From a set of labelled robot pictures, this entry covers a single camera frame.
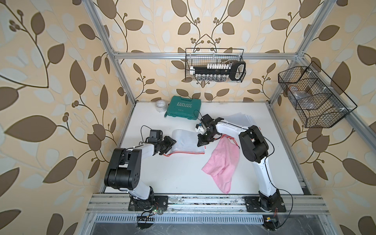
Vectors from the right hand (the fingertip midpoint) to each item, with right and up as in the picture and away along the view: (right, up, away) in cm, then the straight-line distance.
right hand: (199, 145), depth 97 cm
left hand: (-17, +3, -3) cm, 18 cm away
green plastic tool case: (-13, +27, +15) cm, 33 cm away
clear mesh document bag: (-9, +2, -1) cm, 9 cm away
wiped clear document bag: (+32, +18, +12) cm, 38 cm away
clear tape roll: (-30, +28, +21) cm, 47 cm away
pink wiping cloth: (+14, -8, -11) cm, 20 cm away
